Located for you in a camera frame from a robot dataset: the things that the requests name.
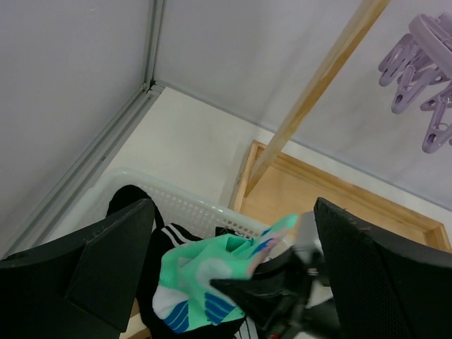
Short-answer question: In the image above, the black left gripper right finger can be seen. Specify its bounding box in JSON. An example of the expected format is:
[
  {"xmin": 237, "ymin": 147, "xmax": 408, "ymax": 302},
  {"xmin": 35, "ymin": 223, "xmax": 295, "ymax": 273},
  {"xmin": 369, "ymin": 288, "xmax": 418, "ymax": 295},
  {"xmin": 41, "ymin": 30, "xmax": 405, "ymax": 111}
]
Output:
[{"xmin": 314, "ymin": 198, "xmax": 451, "ymax": 338}]

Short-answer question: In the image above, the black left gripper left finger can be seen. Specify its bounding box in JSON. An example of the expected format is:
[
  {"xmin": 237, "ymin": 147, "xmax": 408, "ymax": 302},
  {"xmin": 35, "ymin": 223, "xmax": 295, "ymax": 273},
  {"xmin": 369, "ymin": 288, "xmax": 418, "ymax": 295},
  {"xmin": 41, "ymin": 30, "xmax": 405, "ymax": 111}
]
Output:
[{"xmin": 1, "ymin": 199, "xmax": 155, "ymax": 338}]

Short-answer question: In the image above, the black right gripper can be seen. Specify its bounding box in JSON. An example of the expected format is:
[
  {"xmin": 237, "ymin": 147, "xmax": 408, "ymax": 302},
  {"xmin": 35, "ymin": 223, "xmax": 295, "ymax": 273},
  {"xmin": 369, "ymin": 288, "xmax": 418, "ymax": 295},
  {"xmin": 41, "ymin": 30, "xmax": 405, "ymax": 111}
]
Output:
[{"xmin": 210, "ymin": 248, "xmax": 343, "ymax": 338}]

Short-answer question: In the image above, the brown striped sock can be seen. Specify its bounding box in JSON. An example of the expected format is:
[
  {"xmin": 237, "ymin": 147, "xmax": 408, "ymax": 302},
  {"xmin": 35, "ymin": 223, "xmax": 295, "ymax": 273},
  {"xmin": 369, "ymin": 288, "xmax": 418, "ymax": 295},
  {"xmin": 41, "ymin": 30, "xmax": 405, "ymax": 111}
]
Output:
[{"xmin": 119, "ymin": 299, "xmax": 151, "ymax": 339}]

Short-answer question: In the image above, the mint green sock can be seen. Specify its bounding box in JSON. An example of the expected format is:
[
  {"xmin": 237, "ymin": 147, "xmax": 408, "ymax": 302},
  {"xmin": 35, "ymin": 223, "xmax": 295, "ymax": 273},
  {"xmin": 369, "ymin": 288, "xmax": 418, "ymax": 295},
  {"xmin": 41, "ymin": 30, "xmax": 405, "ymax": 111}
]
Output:
[{"xmin": 153, "ymin": 214, "xmax": 299, "ymax": 338}]

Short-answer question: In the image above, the black white striped sock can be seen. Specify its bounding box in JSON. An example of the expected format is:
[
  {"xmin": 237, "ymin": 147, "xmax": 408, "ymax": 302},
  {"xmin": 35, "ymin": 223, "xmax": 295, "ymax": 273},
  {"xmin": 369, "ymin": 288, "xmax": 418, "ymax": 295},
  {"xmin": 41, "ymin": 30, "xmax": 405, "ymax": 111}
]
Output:
[{"xmin": 105, "ymin": 184, "xmax": 248, "ymax": 339}]

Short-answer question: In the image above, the purple round clip hanger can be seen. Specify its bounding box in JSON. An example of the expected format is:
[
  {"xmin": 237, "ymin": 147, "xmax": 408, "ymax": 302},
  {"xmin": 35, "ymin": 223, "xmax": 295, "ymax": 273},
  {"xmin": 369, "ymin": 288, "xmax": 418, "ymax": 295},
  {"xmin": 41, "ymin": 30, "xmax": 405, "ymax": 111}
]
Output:
[{"xmin": 378, "ymin": 13, "xmax": 451, "ymax": 154}]

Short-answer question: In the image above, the wooden hanging rack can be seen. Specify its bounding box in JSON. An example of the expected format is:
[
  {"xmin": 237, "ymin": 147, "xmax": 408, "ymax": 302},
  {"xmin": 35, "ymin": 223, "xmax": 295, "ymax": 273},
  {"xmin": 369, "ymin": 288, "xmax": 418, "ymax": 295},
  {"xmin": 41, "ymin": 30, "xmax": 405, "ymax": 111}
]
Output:
[{"xmin": 230, "ymin": 1, "xmax": 451, "ymax": 251}]

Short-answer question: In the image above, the white plastic basket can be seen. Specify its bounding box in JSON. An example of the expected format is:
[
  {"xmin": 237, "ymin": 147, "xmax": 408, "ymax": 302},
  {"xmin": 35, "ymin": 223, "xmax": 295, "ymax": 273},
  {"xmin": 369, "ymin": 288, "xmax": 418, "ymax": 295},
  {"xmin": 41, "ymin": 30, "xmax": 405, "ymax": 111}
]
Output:
[{"xmin": 47, "ymin": 168, "xmax": 268, "ymax": 241}]

